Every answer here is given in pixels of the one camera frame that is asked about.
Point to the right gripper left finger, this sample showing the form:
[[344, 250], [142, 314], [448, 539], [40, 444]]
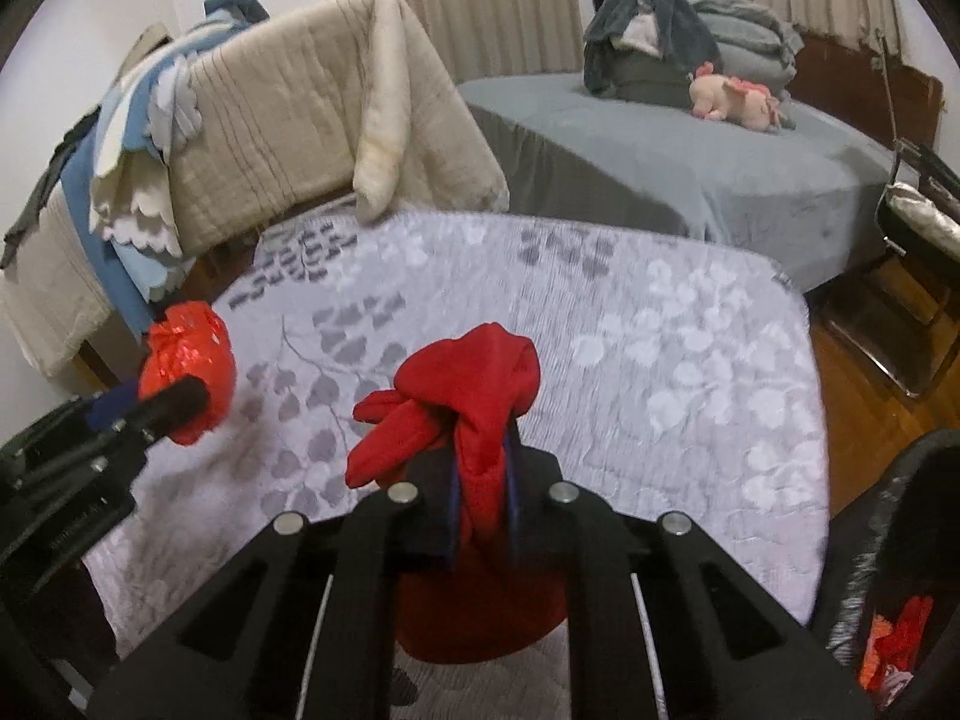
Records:
[[301, 622]]

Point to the black trash bin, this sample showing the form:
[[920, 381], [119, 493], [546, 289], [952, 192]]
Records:
[[897, 540]]

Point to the floral grey quilt cover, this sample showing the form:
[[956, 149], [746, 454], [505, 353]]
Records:
[[673, 375]]

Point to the black chair with cushion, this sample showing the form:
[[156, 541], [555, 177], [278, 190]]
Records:
[[900, 313]]

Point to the pile of grey blankets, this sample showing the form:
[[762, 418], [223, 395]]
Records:
[[631, 42]]

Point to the orange foam mesh sheet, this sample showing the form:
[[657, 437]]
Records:
[[893, 649]]

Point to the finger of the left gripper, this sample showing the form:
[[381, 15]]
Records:
[[103, 410], [162, 414]]

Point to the beige quilt on rack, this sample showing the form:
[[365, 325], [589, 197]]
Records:
[[343, 94]]

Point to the red plastic ball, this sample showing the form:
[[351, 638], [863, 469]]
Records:
[[191, 340]]

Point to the wooden headboard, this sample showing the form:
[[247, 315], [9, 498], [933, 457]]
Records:
[[880, 96]]

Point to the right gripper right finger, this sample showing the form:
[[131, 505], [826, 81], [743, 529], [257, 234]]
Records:
[[662, 622]]

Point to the grey bed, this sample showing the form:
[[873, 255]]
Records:
[[804, 197]]

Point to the pink plush pig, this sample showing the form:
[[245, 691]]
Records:
[[721, 98]]

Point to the blue and cream cloths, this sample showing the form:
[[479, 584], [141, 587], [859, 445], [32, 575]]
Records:
[[114, 165]]

